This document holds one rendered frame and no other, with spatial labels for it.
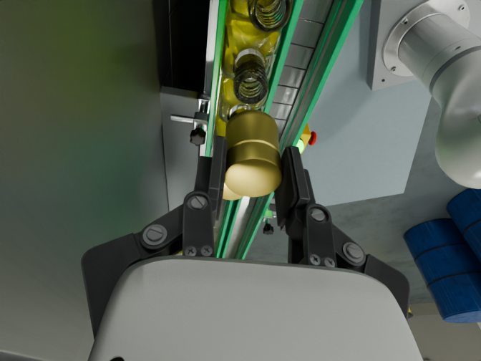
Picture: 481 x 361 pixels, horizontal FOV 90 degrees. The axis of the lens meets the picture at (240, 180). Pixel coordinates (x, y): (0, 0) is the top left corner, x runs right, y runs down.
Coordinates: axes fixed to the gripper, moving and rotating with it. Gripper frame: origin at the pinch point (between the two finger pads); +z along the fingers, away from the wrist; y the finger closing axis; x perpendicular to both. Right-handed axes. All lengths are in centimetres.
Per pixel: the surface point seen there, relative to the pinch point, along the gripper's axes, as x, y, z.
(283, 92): -13.3, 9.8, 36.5
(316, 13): 0.6, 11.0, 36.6
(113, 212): -12.8, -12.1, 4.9
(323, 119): -37, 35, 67
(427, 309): -501, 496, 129
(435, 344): -508, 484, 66
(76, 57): 1.9, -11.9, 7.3
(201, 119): -16.4, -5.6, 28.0
